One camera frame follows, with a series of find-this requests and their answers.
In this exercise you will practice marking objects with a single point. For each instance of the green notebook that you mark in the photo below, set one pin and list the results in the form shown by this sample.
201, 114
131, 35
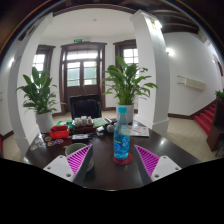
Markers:
99, 122

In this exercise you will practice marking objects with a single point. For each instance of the green exit sign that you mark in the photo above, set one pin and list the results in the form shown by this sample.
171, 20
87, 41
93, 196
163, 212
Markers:
78, 40

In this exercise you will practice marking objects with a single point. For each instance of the dark wooden cabinet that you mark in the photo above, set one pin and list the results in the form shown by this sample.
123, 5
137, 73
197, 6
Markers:
216, 126

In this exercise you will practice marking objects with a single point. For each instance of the dark wooden double door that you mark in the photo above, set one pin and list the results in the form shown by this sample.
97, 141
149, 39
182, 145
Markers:
81, 76

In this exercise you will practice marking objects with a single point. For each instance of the red box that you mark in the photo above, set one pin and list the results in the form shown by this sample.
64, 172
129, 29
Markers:
59, 132

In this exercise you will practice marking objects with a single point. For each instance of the grey ball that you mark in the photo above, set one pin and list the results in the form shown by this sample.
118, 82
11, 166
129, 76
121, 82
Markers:
110, 128

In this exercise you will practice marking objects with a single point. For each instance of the wall lamp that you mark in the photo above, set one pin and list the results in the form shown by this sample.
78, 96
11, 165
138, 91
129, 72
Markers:
170, 51
11, 62

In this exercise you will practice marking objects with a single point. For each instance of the small black device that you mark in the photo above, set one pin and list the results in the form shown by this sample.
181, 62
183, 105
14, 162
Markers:
80, 137

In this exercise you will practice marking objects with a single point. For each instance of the small green plant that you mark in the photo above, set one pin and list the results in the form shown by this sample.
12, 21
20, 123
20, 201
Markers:
220, 95

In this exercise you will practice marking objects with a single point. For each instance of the black office chair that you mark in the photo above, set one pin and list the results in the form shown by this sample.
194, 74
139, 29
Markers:
86, 107

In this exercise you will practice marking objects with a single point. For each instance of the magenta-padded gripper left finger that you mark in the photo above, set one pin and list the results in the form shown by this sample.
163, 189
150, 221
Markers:
77, 159

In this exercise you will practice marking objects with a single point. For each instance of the clear blue-capped drink bottle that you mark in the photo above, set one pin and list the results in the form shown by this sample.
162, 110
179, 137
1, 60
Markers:
121, 140

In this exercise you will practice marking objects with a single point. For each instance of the potted plant in white pot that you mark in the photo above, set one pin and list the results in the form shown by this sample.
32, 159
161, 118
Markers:
45, 121
125, 80

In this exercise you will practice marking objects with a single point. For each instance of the pillar lamp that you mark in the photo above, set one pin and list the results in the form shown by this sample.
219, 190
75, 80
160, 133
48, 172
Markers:
158, 24

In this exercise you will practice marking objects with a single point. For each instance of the white printed magazine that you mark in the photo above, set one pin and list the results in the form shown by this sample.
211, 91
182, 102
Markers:
139, 130

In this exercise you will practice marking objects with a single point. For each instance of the round printed sticker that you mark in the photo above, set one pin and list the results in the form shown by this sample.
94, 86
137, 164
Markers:
50, 143
47, 138
59, 141

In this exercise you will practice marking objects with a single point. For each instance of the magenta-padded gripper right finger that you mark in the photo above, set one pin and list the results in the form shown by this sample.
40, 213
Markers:
147, 159

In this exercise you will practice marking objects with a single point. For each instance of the red carpeted staircase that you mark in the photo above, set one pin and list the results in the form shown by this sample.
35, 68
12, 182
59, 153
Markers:
206, 118

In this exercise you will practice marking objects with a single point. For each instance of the green packet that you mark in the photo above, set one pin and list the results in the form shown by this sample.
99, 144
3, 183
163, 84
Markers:
63, 123

